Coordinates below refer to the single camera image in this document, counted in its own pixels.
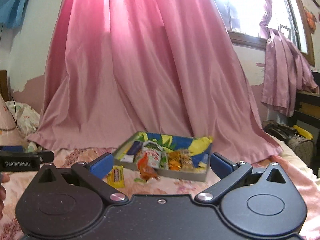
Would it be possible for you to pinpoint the white green snack pouch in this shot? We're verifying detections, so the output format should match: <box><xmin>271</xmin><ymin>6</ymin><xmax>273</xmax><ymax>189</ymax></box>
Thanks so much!
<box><xmin>142</xmin><ymin>141</ymin><xmax>168</xmax><ymax>169</ymax></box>

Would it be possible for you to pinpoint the person's left hand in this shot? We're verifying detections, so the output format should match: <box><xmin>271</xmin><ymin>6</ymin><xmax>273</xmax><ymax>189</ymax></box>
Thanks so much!
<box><xmin>0</xmin><ymin>173</ymin><xmax>10</xmax><ymax>218</ymax></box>

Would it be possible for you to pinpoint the pink cone lampshade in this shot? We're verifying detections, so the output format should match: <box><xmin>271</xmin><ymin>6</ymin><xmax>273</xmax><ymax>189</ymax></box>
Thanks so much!
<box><xmin>0</xmin><ymin>96</ymin><xmax>27</xmax><ymax>147</ymax></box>

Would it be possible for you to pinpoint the yellow green snack bar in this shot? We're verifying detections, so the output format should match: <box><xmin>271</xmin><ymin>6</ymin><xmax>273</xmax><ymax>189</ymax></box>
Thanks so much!
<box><xmin>106</xmin><ymin>166</ymin><xmax>125</xmax><ymax>189</ymax></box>

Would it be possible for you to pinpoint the floral white pillow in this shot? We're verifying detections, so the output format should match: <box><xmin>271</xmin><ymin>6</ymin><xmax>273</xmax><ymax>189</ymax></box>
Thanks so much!
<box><xmin>6</xmin><ymin>101</ymin><xmax>40</xmax><ymax>137</ymax></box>

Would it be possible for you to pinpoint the clear mixed nut bar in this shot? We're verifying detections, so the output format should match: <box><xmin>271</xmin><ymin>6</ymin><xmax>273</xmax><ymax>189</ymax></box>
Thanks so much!
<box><xmin>180</xmin><ymin>149</ymin><xmax>196</xmax><ymax>172</ymax></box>

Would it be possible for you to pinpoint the orange red snack bag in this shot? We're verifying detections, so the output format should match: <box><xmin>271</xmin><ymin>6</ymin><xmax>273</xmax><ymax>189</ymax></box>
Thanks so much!
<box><xmin>136</xmin><ymin>152</ymin><xmax>159</xmax><ymax>181</ymax></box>

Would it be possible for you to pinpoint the grey tray with painted lining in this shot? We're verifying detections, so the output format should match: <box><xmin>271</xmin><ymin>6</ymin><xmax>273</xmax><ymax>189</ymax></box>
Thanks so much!
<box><xmin>113</xmin><ymin>132</ymin><xmax>213</xmax><ymax>181</ymax></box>

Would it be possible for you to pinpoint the gold wrapped snack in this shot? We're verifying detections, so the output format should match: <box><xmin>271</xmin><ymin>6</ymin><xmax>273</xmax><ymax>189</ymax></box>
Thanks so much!
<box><xmin>168</xmin><ymin>151</ymin><xmax>182</xmax><ymax>171</ymax></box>

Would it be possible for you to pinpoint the brown patterned bag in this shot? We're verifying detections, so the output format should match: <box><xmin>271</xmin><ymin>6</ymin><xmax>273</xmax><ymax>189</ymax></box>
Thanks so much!
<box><xmin>262</xmin><ymin>121</ymin><xmax>314</xmax><ymax>167</ymax></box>

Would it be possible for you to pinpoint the dark wooden desk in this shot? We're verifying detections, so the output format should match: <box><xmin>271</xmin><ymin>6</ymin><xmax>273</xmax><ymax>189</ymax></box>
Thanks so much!
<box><xmin>292</xmin><ymin>89</ymin><xmax>320</xmax><ymax>136</ymax></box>

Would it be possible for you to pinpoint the tied pink side curtain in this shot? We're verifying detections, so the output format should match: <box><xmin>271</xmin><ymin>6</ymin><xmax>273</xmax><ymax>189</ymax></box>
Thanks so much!
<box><xmin>259</xmin><ymin>0</ymin><xmax>319</xmax><ymax>117</ymax></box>

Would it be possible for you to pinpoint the blue cloth on wall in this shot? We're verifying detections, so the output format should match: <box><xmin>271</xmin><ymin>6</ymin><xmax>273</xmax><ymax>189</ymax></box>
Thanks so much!
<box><xmin>1</xmin><ymin>0</ymin><xmax>29</xmax><ymax>29</ymax></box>

